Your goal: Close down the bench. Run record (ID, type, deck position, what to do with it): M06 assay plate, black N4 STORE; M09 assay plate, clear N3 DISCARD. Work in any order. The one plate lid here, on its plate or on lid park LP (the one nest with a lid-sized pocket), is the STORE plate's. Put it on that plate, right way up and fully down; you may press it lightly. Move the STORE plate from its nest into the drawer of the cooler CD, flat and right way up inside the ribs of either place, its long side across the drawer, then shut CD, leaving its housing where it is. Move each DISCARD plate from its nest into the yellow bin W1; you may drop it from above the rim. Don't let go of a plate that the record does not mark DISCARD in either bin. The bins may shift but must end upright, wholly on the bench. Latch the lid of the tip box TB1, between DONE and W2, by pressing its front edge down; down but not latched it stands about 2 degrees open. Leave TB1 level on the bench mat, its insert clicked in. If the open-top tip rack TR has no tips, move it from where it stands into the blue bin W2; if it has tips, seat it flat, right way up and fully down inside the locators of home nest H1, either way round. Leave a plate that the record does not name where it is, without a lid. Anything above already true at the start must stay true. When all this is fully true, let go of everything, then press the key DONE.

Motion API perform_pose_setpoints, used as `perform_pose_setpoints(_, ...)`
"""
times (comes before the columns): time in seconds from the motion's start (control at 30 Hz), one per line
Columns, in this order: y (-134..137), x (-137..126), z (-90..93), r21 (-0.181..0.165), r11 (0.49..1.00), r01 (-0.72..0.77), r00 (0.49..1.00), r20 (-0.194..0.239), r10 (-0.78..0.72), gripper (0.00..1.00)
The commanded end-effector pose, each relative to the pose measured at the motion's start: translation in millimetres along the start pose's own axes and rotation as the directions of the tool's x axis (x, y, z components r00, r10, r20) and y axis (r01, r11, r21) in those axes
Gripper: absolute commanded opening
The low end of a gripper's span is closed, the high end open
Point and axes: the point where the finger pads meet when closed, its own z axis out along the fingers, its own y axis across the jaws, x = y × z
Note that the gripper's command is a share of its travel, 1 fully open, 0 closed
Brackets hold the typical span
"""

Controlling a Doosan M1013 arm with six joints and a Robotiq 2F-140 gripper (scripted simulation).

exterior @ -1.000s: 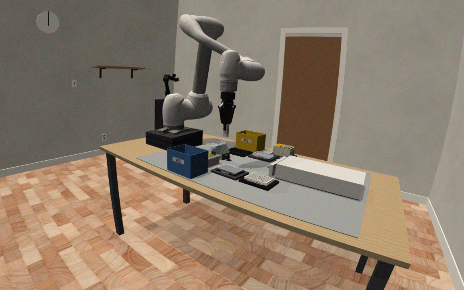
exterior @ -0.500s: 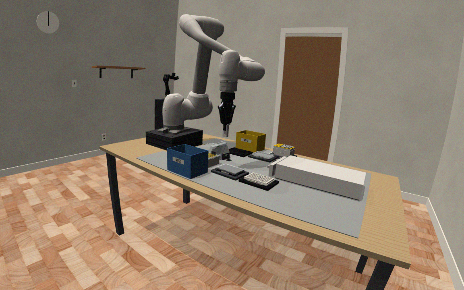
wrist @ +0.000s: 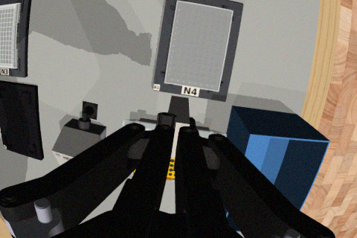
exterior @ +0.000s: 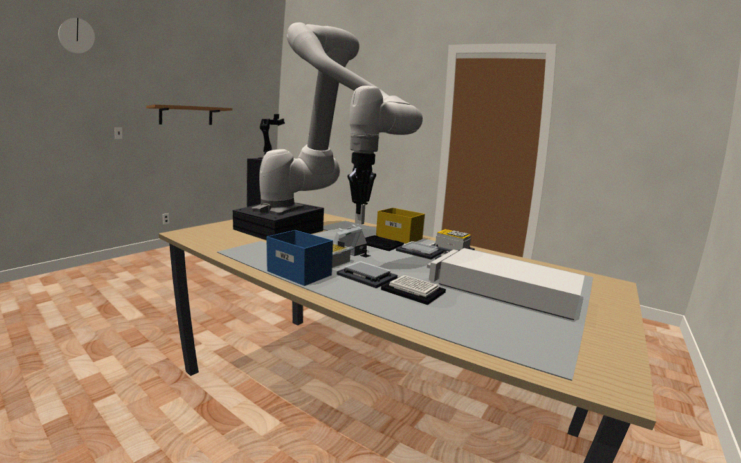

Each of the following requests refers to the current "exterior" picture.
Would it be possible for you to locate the yellow open-top bin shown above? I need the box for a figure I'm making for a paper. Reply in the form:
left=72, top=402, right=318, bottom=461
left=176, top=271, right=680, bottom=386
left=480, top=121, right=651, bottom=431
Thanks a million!
left=376, top=208, right=425, bottom=244

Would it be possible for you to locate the blue open-top bin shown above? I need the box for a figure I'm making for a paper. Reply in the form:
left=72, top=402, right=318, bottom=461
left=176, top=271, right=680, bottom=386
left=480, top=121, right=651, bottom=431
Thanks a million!
left=266, top=230, right=333, bottom=286

